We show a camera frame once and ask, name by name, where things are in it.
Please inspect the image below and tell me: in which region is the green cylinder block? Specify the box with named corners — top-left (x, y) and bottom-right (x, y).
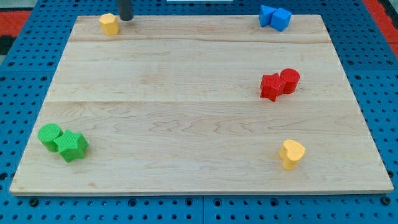
top-left (37, 123), bottom-right (63, 152)

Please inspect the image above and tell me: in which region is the blue cube block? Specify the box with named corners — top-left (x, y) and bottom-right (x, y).
top-left (270, 7), bottom-right (292, 32)

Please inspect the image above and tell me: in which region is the light wooden board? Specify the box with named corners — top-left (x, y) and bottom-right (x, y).
top-left (9, 14), bottom-right (394, 196)

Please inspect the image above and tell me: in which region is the blue triangular block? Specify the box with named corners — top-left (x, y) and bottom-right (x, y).
top-left (258, 5), bottom-right (277, 27)

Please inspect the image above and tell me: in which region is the yellow heart block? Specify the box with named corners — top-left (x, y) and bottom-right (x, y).
top-left (279, 139), bottom-right (306, 170)

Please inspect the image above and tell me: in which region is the yellow hexagon block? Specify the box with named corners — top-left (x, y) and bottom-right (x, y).
top-left (99, 13), bottom-right (119, 35)

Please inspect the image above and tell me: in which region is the green star block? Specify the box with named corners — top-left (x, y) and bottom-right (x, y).
top-left (54, 129), bottom-right (88, 162)

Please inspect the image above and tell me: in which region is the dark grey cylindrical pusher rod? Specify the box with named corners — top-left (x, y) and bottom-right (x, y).
top-left (116, 0), bottom-right (134, 21)

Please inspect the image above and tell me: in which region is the red star block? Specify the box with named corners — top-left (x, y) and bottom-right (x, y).
top-left (260, 73), bottom-right (287, 101)

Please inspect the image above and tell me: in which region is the red cylinder block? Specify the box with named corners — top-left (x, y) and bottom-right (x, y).
top-left (280, 68), bottom-right (300, 94)

